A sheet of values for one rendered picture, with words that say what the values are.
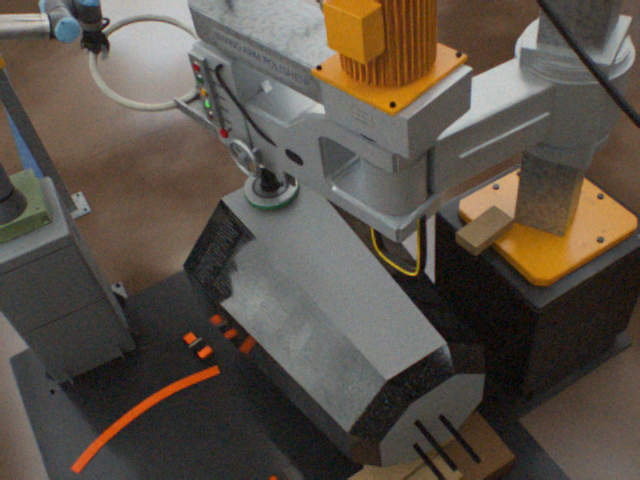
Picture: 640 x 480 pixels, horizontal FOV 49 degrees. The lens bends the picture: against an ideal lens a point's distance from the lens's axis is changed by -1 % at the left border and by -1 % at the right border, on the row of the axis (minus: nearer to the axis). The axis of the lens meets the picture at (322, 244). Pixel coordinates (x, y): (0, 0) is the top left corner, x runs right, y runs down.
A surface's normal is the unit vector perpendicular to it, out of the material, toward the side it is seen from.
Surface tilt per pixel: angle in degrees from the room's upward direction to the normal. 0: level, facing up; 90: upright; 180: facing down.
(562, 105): 90
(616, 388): 0
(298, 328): 45
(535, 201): 90
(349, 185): 0
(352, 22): 90
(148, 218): 0
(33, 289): 90
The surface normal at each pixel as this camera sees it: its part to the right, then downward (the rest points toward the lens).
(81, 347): 0.45, 0.64
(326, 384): -0.65, -0.11
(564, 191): -0.48, 0.70
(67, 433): -0.11, -0.65
